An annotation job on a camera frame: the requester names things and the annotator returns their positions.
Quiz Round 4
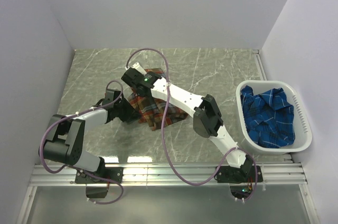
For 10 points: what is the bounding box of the red plaid long sleeve shirt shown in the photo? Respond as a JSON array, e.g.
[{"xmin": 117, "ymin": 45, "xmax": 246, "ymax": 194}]
[{"xmin": 126, "ymin": 67, "xmax": 189, "ymax": 132}]

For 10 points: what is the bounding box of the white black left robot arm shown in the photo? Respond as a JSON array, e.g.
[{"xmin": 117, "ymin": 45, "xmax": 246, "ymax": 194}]
[{"xmin": 39, "ymin": 89, "xmax": 140, "ymax": 183}]

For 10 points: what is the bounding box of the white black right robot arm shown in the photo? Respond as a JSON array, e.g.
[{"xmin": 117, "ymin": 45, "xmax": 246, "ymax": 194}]
[{"xmin": 121, "ymin": 67, "xmax": 253, "ymax": 182}]

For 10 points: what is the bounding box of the blue plaid shirt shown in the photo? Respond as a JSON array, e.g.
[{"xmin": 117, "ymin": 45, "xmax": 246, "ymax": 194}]
[{"xmin": 240, "ymin": 86, "xmax": 295, "ymax": 148}]

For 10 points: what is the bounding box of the white plastic laundry basket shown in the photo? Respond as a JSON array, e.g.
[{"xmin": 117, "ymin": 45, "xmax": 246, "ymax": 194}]
[{"xmin": 236, "ymin": 80, "xmax": 312, "ymax": 155}]

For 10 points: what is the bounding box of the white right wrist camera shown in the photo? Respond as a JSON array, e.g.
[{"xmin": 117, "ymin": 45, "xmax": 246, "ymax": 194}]
[{"xmin": 132, "ymin": 62, "xmax": 146, "ymax": 74}]

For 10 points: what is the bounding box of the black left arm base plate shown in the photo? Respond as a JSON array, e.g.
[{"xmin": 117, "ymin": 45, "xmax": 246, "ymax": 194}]
[{"xmin": 74, "ymin": 167, "xmax": 124, "ymax": 184}]

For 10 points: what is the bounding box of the aluminium mounting rail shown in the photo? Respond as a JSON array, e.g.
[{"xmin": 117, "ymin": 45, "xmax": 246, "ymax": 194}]
[{"xmin": 29, "ymin": 163, "xmax": 307, "ymax": 186}]

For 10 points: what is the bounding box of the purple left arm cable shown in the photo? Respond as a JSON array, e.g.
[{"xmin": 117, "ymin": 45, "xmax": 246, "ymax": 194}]
[{"xmin": 39, "ymin": 80, "xmax": 125, "ymax": 205}]

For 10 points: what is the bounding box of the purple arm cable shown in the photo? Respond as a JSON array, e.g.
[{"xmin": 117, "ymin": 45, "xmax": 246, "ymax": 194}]
[
  {"xmin": 126, "ymin": 48, "xmax": 258, "ymax": 201},
  {"xmin": 39, "ymin": 80, "xmax": 125, "ymax": 205}
]

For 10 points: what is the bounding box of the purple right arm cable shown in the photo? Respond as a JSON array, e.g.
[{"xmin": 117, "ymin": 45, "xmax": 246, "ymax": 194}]
[{"xmin": 126, "ymin": 48, "xmax": 258, "ymax": 201}]

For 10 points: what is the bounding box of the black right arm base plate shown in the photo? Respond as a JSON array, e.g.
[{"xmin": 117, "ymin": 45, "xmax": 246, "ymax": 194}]
[{"xmin": 214, "ymin": 166, "xmax": 256, "ymax": 184}]

